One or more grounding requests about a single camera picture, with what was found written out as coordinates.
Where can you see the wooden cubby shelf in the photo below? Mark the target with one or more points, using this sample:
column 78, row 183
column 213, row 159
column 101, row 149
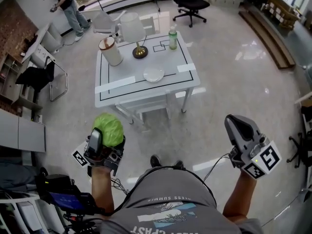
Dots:
column 9, row 82

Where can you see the person's black shoe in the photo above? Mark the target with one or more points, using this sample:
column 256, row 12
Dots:
column 155, row 161
column 178, row 164

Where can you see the light wooden bench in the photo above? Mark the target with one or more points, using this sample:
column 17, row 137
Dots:
column 281, row 11

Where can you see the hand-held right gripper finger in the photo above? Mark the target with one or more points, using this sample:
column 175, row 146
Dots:
column 251, row 122
column 231, row 134

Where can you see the metal chair with black jacket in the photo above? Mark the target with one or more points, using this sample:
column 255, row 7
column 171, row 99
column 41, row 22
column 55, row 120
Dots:
column 36, row 75

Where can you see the white desk with drawers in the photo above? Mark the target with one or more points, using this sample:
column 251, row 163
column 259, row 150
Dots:
column 46, row 43

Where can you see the grey cabinet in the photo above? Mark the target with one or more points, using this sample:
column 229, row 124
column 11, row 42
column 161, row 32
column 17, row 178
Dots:
column 22, row 135

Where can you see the person's left black shoe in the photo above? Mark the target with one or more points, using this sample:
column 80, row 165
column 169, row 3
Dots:
column 155, row 161

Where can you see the black box with yellow sticker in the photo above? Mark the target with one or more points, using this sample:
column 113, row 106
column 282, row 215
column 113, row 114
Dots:
column 56, row 183

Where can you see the person's right forearm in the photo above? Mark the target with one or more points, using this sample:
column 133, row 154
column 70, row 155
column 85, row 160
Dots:
column 239, row 196

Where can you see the green cabbage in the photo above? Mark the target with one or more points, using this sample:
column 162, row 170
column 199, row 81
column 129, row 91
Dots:
column 109, row 128

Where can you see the white table with black lines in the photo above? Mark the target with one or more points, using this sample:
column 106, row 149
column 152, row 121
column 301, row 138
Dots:
column 168, row 60

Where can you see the clear glass bowl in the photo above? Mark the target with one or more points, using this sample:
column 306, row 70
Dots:
column 153, row 74

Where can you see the black swivel chair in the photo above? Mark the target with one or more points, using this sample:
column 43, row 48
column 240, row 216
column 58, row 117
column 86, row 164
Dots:
column 304, row 147

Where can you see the white mesh office chair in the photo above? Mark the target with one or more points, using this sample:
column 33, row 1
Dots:
column 104, row 21

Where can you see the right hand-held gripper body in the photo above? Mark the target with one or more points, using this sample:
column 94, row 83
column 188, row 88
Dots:
column 265, row 161

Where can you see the blue-grey cloth bundle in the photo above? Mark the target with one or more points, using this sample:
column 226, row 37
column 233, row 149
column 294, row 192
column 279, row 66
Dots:
column 14, row 177

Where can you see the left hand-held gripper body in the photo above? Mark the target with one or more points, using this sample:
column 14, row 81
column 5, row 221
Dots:
column 109, row 158

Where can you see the table lamp with white shade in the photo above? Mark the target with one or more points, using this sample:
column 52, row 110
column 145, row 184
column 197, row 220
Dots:
column 131, row 28

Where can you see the green drink bottle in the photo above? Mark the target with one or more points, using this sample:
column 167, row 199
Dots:
column 173, row 40

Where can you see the white shelf unit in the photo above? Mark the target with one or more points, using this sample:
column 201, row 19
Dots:
column 14, row 196

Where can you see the black camera rig mount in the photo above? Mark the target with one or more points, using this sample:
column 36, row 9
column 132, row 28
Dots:
column 78, row 222

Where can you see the person's grey printed shirt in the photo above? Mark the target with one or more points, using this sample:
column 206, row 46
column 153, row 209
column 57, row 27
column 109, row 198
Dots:
column 170, row 191

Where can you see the long brown wooden step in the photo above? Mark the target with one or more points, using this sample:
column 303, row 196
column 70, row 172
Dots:
column 268, row 38

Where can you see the black monitor with blue screen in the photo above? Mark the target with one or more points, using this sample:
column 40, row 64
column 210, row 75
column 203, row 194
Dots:
column 68, row 201

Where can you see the person's right black shoe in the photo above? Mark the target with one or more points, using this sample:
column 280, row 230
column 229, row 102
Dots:
column 178, row 164

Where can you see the person's left forearm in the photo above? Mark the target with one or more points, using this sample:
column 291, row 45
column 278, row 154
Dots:
column 102, row 191

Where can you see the white power strip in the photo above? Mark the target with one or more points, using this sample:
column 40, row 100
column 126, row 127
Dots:
column 40, row 118

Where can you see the black office chair with armrests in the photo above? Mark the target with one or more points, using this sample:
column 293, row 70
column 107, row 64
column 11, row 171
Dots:
column 195, row 5

